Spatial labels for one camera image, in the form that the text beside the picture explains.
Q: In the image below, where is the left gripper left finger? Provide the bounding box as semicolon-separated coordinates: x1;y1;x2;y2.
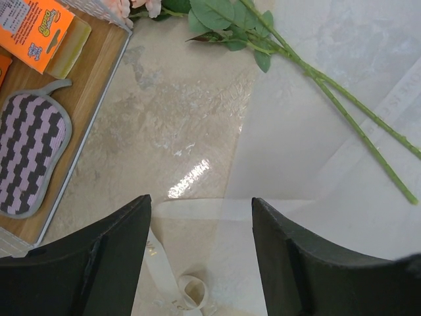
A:
1;195;151;315

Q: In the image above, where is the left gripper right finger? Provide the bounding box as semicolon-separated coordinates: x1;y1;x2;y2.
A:
251;198;420;315

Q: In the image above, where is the white wire wooden shelf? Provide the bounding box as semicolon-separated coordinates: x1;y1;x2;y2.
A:
1;1;132;257

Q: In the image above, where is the cream printed ribbon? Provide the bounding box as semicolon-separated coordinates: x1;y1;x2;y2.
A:
145;198;266;315

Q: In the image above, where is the pink rose stem back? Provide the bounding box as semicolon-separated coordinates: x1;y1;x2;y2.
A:
126;1;420;156

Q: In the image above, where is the pink rose stem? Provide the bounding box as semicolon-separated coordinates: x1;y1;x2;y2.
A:
111;0;419;205
126;1;420;156

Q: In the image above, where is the pink rose stem left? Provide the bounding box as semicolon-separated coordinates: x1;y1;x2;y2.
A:
111;0;419;205

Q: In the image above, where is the purple black zigzag potholder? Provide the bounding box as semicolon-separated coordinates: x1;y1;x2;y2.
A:
1;79;72;219

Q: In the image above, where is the white wrapping paper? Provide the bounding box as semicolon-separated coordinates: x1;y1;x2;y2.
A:
210;0;421;316

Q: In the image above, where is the orange sponge box lower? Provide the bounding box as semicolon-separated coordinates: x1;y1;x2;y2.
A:
1;0;91;79

